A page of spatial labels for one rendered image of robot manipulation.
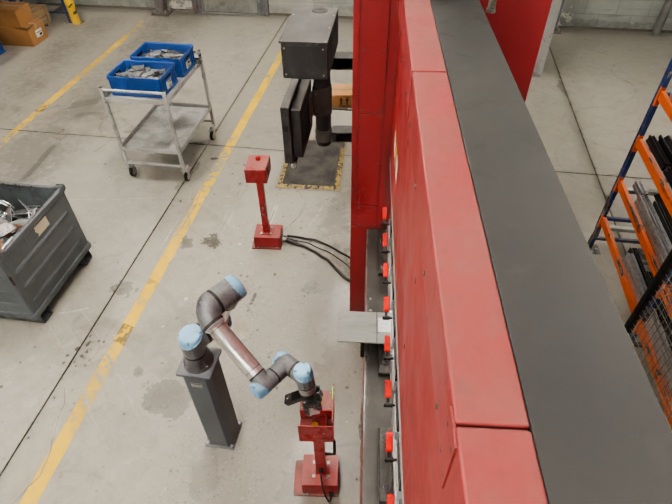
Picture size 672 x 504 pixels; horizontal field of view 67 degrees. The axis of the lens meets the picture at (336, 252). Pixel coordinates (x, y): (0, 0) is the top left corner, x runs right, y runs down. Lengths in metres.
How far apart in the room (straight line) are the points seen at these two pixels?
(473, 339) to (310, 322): 2.98
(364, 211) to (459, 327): 2.26
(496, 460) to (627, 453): 0.16
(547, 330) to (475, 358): 0.13
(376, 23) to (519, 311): 1.84
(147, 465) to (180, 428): 0.27
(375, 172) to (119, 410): 2.18
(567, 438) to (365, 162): 2.25
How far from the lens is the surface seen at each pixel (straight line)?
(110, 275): 4.44
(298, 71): 2.76
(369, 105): 2.64
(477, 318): 0.82
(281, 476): 3.17
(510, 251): 0.94
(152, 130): 5.49
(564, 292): 0.90
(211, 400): 2.82
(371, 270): 2.85
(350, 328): 2.42
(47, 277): 4.24
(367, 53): 2.53
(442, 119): 1.29
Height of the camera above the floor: 2.92
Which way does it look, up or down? 44 degrees down
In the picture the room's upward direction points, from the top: 1 degrees counter-clockwise
